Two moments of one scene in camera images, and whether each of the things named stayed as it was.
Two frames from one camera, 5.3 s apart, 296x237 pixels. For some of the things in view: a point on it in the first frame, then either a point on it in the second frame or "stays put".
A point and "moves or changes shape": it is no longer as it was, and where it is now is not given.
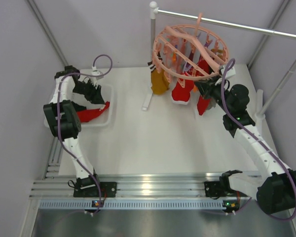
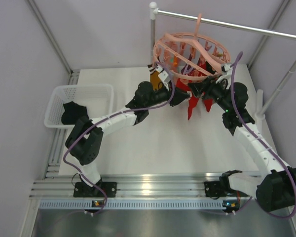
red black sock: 85,115 to 193,102
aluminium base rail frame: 154,191 stays put
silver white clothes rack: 261,112 stays put
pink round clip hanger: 189,52 moves or changes shape
